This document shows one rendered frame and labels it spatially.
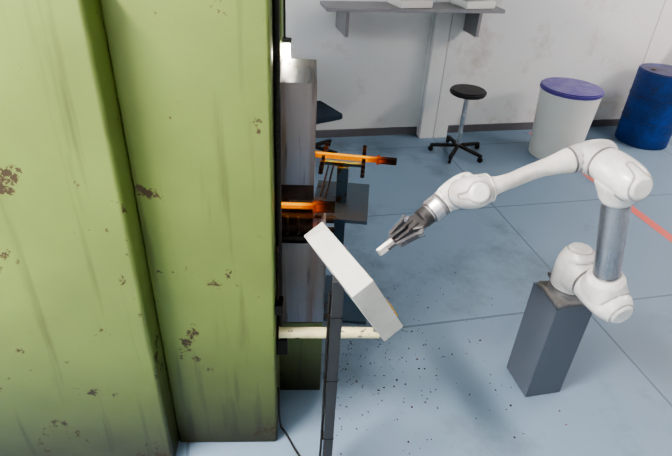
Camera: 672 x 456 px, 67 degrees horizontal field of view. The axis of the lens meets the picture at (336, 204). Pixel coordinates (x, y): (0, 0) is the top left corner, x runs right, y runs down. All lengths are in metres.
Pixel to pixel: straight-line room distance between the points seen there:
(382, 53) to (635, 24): 2.76
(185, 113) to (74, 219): 0.48
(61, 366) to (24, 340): 0.16
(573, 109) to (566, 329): 2.94
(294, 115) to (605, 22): 4.81
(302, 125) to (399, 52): 3.46
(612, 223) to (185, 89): 1.56
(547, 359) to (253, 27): 2.07
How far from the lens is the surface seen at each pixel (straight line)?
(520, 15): 5.67
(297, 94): 1.80
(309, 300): 2.31
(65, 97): 1.55
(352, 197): 2.82
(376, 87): 5.26
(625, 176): 1.98
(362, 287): 1.50
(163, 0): 1.50
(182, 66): 1.53
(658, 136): 6.32
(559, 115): 5.26
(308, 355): 2.55
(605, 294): 2.34
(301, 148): 1.87
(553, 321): 2.59
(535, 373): 2.83
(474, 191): 1.69
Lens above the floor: 2.15
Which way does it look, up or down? 31 degrees down
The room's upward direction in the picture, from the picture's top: 3 degrees clockwise
